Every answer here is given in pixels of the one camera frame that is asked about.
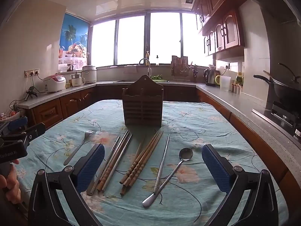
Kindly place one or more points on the wooden utensil holder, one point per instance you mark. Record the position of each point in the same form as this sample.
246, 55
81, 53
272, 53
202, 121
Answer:
142, 108

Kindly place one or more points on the large white rice cooker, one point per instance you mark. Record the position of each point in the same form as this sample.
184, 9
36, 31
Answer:
89, 74

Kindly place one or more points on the yellow-label oil bottle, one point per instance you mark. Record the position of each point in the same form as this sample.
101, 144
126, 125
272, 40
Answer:
239, 78

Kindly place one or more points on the small black tripod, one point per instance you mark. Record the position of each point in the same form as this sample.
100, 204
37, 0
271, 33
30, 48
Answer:
31, 93

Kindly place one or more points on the person's left hand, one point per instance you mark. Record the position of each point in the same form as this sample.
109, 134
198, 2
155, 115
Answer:
10, 186

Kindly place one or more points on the steel gas stove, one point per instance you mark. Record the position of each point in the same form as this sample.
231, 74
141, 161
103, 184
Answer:
282, 117

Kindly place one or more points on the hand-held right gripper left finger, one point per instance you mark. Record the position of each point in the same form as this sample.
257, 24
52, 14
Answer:
90, 167

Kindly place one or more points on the slim dull chopstick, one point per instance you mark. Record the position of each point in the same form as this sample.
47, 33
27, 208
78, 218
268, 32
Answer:
139, 148

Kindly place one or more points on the black wok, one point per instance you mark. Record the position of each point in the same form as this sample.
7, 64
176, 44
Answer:
285, 91

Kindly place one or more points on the metal fork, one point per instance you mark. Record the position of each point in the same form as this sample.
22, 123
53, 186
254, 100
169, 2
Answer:
78, 148

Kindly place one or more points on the steel electric kettle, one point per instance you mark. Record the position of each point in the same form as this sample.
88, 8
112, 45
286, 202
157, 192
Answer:
210, 77

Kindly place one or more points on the white wall socket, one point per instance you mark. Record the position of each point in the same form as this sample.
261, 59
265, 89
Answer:
227, 65

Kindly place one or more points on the ridged light wooden chopstick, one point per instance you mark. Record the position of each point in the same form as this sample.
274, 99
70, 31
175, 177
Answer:
142, 159
143, 166
145, 160
138, 157

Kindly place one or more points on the chrome kitchen faucet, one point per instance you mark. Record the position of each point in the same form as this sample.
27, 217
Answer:
148, 64

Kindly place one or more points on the cutting board and knife rack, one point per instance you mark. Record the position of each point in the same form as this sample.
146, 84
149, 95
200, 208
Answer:
180, 66

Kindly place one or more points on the metal spoon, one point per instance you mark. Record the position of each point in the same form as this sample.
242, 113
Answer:
185, 154

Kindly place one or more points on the wall socket strip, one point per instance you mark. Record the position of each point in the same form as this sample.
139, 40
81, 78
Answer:
31, 72

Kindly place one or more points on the wooden wall cabinets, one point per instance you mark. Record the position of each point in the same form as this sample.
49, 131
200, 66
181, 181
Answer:
229, 31

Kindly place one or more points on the small white electric pot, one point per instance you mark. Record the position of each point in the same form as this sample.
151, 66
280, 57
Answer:
77, 80

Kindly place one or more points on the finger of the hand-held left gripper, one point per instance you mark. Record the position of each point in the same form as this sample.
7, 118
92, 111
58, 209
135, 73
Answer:
35, 130
17, 122

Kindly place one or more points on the green vegetables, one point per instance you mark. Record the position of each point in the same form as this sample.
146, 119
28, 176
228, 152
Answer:
157, 77

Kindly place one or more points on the dark wooden chopstick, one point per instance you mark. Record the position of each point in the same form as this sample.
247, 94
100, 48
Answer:
120, 160
115, 157

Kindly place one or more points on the wooden base cabinets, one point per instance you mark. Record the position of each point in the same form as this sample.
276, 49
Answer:
47, 114

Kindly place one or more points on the large kitchen window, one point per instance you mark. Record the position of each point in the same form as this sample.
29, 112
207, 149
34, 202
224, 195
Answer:
131, 40

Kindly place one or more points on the row of spice jars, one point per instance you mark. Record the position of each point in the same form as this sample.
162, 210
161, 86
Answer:
236, 89

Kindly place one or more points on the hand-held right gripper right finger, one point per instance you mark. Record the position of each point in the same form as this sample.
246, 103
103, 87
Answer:
216, 167

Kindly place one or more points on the tropical fruit print blind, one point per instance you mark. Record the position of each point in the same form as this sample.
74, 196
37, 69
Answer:
74, 35

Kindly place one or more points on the grey kitchen countertop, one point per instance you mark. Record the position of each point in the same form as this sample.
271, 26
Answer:
235, 103

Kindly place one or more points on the teal floral tablecloth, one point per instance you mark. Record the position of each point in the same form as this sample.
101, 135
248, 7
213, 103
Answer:
188, 127

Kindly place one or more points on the red and white rice cooker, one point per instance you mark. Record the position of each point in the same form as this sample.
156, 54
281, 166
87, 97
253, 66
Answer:
54, 83

